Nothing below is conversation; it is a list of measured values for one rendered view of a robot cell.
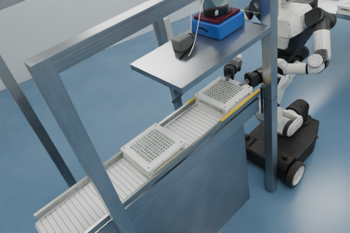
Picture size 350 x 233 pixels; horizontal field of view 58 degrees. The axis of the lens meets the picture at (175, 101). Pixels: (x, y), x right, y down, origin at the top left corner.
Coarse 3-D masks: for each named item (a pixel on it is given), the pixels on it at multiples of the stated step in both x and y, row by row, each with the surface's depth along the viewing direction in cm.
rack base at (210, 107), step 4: (248, 96) 182; (240, 100) 181; (200, 104) 187; (204, 104) 185; (208, 104) 184; (236, 104) 179; (208, 108) 182; (212, 108) 180; (216, 108) 179; (232, 108) 177; (216, 112) 178; (220, 112) 176; (228, 112) 175
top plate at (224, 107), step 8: (216, 80) 194; (232, 80) 190; (208, 88) 188; (248, 88) 180; (200, 96) 184; (208, 96) 182; (240, 96) 176; (216, 104) 175; (224, 104) 174; (232, 104) 173
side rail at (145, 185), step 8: (256, 96) 183; (224, 120) 170; (216, 128) 167; (208, 136) 165; (192, 144) 159; (200, 144) 162; (184, 152) 156; (176, 160) 153; (168, 168) 151; (152, 176) 147; (160, 176) 150; (144, 184) 145; (152, 184) 147; (136, 192) 142; (128, 200) 140; (104, 216) 135; (96, 224) 133; (104, 224) 135; (88, 232) 130
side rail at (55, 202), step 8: (184, 104) 187; (192, 104) 189; (176, 112) 182; (168, 120) 180; (120, 152) 164; (112, 160) 162; (80, 184) 154; (64, 192) 150; (72, 192) 152; (56, 200) 147; (48, 208) 146; (40, 216) 144
